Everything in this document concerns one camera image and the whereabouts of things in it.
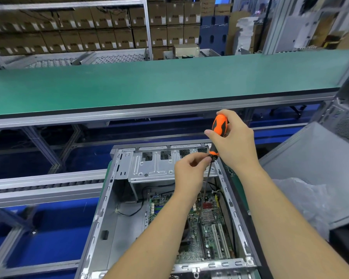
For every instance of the person's left hand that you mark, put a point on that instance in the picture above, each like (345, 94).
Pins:
(189, 180)

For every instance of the person's right hand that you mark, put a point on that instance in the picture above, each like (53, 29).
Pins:
(235, 145)

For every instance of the person's left thumb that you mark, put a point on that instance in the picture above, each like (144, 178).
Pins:
(204, 163)

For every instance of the person's right thumb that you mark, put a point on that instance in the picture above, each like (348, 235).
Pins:
(213, 133)

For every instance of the orange black screwdriver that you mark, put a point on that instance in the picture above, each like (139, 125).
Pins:
(219, 124)

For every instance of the person's left forearm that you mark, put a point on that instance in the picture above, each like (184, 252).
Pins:
(160, 241)

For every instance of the person's right forearm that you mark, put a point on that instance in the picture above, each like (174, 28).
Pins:
(285, 229)

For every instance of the green motherboard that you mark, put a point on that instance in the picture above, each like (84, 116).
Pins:
(215, 232)

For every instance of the green conveyor belt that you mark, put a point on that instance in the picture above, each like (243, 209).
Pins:
(151, 81)

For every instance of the beige metal box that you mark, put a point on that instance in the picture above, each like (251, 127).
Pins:
(186, 50)

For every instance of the stack of blue plastic pallets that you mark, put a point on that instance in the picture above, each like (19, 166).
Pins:
(213, 34)

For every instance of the grey case side panel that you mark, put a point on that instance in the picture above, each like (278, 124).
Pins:
(311, 153)

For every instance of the open grey computer case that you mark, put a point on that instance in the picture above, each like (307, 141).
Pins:
(125, 229)

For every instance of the stack of white foam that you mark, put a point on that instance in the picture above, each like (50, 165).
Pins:
(246, 34)

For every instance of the white plastic bag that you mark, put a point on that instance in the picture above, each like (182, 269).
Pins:
(305, 200)

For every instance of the grey metal shelf rack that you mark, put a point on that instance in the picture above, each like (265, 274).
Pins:
(147, 26)

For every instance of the grey perforated computer case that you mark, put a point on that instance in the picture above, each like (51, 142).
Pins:
(344, 119)

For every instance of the aluminium roller track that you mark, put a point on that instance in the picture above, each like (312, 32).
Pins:
(46, 185)

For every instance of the stack of brown cardboard boxes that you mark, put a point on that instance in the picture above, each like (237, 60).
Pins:
(84, 34)

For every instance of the aluminium conveyor frame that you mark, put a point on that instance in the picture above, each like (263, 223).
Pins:
(163, 108)

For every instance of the aluminium upright post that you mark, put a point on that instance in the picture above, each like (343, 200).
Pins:
(276, 26)

